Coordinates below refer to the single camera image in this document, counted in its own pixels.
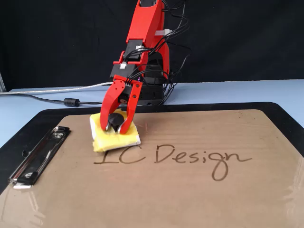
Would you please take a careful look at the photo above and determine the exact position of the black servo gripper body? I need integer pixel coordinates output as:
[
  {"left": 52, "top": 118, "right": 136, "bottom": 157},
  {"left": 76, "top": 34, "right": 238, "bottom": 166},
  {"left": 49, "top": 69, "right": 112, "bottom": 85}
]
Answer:
[{"left": 108, "top": 64, "right": 144, "bottom": 105}]

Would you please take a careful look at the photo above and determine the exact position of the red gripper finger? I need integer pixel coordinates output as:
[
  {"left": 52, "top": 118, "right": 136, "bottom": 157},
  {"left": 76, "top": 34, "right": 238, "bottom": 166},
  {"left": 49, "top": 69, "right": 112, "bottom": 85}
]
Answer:
[
  {"left": 99, "top": 81, "right": 126, "bottom": 132},
  {"left": 118, "top": 82, "right": 143, "bottom": 134}
]

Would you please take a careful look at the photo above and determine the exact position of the yellow taped sponge with knob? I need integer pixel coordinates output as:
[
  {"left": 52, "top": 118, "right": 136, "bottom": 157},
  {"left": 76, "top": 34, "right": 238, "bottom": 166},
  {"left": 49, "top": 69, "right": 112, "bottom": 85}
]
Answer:
[{"left": 89, "top": 108, "right": 142, "bottom": 153}]

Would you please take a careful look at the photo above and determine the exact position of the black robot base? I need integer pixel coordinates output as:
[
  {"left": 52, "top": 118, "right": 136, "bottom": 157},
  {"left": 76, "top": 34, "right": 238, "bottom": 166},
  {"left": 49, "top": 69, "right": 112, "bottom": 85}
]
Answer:
[{"left": 136, "top": 82, "right": 167, "bottom": 105}]

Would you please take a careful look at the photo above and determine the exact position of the brown glossy writing sheet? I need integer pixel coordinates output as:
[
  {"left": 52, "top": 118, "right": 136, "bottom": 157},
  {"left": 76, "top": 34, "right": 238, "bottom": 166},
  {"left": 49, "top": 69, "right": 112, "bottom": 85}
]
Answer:
[{"left": 0, "top": 109, "right": 304, "bottom": 228}]

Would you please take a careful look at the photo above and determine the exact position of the black fabric backdrop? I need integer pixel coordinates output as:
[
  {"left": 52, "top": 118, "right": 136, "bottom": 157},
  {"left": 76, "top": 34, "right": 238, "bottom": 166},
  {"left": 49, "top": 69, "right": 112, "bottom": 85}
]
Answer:
[{"left": 0, "top": 0, "right": 304, "bottom": 92}]

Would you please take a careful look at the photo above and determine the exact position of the metal clipboard clip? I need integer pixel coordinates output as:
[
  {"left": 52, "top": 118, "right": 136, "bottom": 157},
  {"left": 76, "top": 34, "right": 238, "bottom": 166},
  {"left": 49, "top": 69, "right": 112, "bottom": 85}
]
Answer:
[{"left": 8, "top": 125, "right": 71, "bottom": 190}]

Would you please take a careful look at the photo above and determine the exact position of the black clipboard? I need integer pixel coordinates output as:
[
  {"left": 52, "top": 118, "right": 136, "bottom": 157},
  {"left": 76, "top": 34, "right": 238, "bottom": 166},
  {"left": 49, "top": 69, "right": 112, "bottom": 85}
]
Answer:
[{"left": 0, "top": 102, "right": 304, "bottom": 195}]

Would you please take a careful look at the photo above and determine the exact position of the silver USB cable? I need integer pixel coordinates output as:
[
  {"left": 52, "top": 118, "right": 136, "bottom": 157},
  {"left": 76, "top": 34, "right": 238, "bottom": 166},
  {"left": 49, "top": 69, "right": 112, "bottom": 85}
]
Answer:
[{"left": 0, "top": 81, "right": 114, "bottom": 96}]

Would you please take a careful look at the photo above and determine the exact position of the grey metal frame post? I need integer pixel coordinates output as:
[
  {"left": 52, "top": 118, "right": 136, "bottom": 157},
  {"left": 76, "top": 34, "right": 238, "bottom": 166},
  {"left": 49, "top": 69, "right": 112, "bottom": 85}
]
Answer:
[{"left": 0, "top": 72, "right": 7, "bottom": 92}]

